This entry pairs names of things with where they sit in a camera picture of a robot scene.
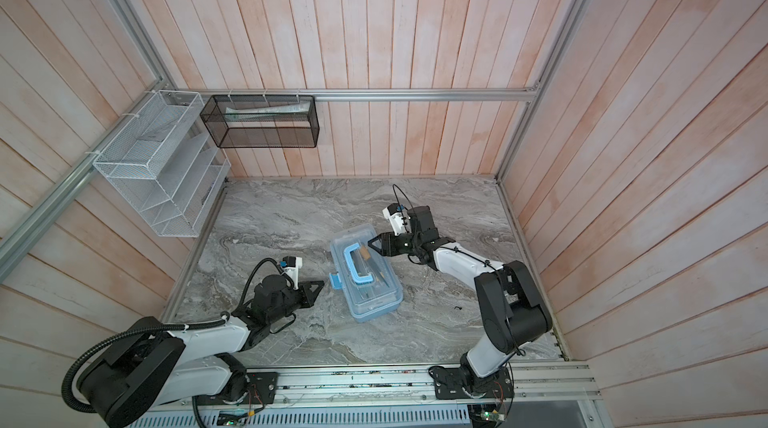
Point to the black wire mesh basket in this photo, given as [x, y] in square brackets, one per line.
[262, 121]

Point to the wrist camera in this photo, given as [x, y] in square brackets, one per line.
[290, 266]
[397, 215]

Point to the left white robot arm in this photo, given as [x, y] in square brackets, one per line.
[152, 363]

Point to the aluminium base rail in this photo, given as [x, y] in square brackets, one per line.
[410, 384]

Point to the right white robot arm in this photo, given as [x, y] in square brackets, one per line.
[512, 309]

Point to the light blue plastic tool box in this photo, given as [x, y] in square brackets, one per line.
[369, 284]

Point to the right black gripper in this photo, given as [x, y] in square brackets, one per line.
[387, 240]

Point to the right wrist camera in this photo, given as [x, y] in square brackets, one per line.
[397, 215]

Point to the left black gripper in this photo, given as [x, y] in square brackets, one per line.
[310, 297]

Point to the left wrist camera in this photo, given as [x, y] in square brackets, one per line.
[290, 266]

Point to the white wire mesh shelf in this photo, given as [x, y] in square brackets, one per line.
[168, 172]

